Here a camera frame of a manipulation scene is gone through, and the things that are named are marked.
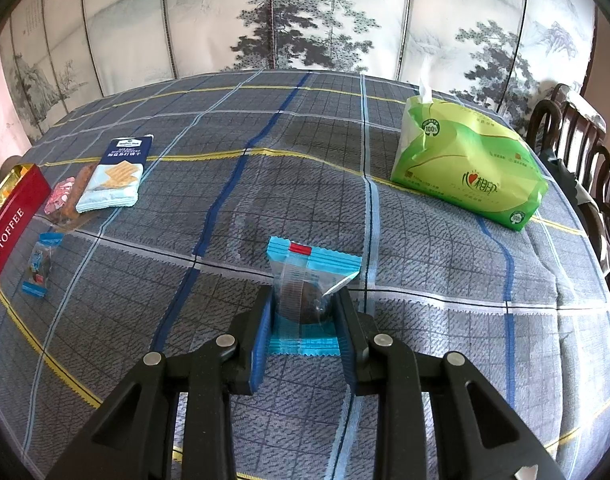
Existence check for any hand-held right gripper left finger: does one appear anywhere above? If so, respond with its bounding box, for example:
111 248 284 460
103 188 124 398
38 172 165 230
45 285 276 480

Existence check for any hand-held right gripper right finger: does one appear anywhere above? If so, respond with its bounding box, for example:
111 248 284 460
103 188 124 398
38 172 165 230
332 287 568 480

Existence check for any blue clear chocolate ball packet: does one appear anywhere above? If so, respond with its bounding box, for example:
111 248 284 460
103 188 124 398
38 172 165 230
266 236 362 357

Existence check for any blue white cracker packet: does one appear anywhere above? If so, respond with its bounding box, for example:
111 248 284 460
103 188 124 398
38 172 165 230
75 133 155 212

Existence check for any small blue candy packet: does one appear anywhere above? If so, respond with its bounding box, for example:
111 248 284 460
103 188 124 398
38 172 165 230
21 232 65 297

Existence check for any small twisted dough snack packet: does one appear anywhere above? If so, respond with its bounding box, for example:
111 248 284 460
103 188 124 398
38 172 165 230
60 162 100 226

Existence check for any pink snack packet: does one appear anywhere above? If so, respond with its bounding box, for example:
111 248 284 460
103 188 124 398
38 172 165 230
44 180 76 216

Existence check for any red tin box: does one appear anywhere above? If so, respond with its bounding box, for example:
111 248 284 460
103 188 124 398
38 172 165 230
0 162 52 311

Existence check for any green tissue pack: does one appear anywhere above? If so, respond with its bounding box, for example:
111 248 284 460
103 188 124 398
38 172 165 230
390 52 549 232

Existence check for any painted folding screen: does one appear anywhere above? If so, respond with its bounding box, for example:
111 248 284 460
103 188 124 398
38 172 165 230
0 0 598 146

